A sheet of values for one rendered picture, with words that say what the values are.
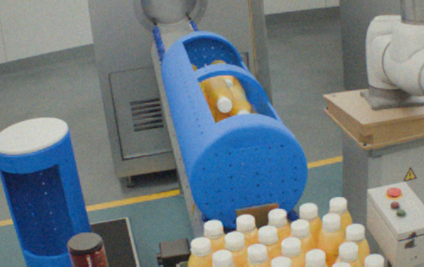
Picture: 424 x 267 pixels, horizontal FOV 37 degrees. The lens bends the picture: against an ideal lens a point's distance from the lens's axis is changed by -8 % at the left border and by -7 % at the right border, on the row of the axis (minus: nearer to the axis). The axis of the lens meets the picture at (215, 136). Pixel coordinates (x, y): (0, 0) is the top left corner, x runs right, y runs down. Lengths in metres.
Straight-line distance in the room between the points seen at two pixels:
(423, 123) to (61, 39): 5.15
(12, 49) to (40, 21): 0.41
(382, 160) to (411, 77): 0.33
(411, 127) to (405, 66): 0.24
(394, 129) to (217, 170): 0.61
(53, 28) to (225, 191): 5.22
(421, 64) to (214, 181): 0.63
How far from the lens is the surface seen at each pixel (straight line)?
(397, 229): 1.36
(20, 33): 6.70
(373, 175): 2.03
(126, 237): 3.23
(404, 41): 1.80
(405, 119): 1.94
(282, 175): 1.60
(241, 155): 1.55
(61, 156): 2.16
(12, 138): 2.24
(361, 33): 4.45
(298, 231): 1.39
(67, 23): 6.67
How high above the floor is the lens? 1.84
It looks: 24 degrees down
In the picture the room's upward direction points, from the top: 6 degrees counter-clockwise
